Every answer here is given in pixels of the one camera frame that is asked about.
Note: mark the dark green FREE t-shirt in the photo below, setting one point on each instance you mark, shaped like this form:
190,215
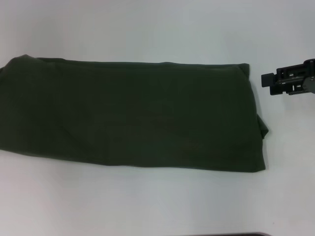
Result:
135,110

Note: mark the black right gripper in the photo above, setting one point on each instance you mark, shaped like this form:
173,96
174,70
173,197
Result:
309,81

